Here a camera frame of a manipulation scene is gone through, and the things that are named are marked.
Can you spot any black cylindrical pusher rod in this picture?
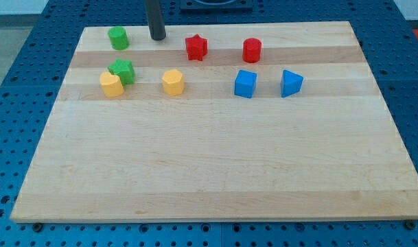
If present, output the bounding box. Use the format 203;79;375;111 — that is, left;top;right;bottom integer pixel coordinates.
144;0;166;40

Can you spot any red star block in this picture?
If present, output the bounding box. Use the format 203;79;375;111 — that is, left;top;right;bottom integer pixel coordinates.
185;34;208;61

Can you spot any green star block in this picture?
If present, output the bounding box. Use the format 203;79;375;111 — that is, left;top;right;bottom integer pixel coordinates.
108;59;135;85

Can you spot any wooden board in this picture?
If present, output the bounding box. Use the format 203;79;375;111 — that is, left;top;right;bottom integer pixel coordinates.
10;21;418;224

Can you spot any green cylinder block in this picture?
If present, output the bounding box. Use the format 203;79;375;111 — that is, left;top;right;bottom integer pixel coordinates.
108;26;129;50

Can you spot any yellow hexagon block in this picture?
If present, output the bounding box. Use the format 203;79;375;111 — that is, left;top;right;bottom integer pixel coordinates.
162;69;185;96

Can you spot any yellow heart block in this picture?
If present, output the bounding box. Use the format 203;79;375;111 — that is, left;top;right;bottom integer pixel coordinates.
100;72;124;97

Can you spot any red cylinder block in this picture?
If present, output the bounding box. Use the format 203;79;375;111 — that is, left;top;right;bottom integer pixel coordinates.
242;38;262;63

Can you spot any blue cube block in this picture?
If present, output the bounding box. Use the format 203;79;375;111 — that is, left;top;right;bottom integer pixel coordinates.
234;70;257;98

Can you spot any blue triangle block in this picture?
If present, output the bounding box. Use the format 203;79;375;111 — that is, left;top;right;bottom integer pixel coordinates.
281;70;304;97

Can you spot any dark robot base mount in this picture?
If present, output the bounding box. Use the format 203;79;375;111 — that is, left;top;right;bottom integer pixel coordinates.
179;0;253;12

